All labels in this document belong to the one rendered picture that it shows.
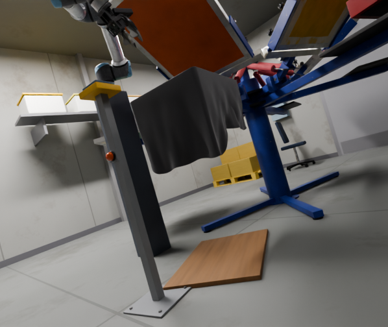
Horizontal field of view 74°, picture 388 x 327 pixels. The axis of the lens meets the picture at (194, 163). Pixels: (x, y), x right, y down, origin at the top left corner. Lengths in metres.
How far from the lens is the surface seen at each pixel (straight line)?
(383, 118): 5.17
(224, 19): 1.72
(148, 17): 1.75
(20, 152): 4.31
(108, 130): 1.17
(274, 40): 1.92
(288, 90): 2.20
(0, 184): 4.19
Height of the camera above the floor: 0.50
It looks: 1 degrees up
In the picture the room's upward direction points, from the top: 16 degrees counter-clockwise
